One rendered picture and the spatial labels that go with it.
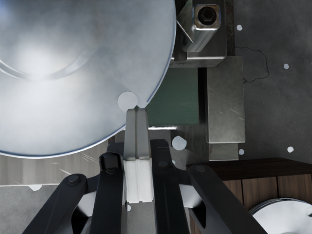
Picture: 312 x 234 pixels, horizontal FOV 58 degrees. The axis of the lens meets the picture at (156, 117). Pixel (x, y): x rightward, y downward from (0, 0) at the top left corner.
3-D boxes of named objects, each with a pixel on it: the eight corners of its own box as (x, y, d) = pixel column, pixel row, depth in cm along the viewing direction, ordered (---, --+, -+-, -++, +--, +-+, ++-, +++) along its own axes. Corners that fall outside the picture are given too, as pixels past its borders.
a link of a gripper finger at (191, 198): (153, 189, 13) (215, 185, 14) (148, 139, 18) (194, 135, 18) (154, 213, 14) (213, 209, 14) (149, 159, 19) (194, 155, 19)
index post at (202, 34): (203, 52, 38) (223, 27, 29) (181, 52, 38) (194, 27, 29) (202, 31, 39) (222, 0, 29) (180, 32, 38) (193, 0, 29)
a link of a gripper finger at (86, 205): (126, 216, 14) (65, 221, 14) (128, 160, 19) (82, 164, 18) (123, 192, 13) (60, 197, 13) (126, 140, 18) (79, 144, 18)
